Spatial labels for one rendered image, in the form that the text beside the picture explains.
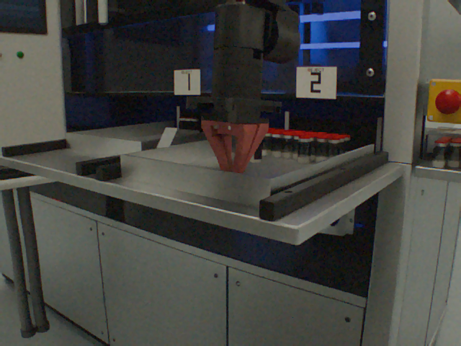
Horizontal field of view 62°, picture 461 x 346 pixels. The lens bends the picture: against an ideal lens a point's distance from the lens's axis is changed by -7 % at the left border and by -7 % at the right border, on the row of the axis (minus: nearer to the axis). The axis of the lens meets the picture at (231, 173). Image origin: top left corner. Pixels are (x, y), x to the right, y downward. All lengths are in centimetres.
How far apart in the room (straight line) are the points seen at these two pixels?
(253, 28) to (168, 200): 23
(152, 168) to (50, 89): 77
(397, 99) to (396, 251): 28
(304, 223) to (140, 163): 26
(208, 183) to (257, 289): 54
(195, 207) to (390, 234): 44
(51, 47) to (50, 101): 16
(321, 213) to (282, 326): 59
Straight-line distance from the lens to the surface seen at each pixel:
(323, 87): 81
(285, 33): 52
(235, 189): 47
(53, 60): 131
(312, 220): 43
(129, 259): 132
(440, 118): 74
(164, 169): 55
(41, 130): 129
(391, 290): 85
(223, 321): 112
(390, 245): 82
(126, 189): 57
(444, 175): 76
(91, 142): 87
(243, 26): 46
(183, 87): 102
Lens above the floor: 102
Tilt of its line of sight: 12 degrees down
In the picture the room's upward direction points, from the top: straight up
